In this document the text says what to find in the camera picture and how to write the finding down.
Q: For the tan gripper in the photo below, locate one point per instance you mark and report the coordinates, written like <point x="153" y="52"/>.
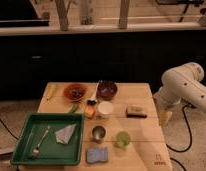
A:
<point x="165" y="117"/>

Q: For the tan black eraser block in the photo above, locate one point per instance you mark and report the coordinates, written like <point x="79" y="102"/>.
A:
<point x="134" y="111"/>

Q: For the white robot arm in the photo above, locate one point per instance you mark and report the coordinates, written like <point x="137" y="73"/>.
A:
<point x="180" y="83"/>

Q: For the green plastic cup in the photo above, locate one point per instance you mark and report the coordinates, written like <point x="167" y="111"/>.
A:
<point x="122" y="139"/>

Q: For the white cup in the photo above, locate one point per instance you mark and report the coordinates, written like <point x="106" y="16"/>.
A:
<point x="105" y="108"/>

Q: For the small metal cup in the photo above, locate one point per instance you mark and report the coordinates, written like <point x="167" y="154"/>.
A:
<point x="98" y="133"/>

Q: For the dark purple bowl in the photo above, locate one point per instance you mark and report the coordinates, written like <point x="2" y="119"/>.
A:
<point x="106" y="90"/>

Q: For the orange block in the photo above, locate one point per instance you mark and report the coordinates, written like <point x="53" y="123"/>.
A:
<point x="89" y="111"/>

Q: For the blue sponge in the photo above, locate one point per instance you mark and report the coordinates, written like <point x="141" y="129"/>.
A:
<point x="97" y="154"/>

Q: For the green vegetable toy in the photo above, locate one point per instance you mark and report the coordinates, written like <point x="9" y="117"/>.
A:
<point x="74" y="108"/>

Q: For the orange plate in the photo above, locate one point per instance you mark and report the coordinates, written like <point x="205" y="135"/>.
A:
<point x="74" y="91"/>

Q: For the grey folded cloth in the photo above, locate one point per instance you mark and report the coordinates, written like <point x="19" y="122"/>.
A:
<point x="64" y="135"/>

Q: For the yellow banana toy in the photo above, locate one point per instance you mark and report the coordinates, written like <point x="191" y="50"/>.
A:
<point x="50" y="92"/>

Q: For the green plastic tray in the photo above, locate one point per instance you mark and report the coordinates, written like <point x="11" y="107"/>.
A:
<point x="51" y="152"/>

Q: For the silver fork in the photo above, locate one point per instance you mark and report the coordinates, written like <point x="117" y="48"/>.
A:
<point x="36" y="150"/>

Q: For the white handled brush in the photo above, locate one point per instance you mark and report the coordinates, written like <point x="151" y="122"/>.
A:
<point x="93" y="99"/>

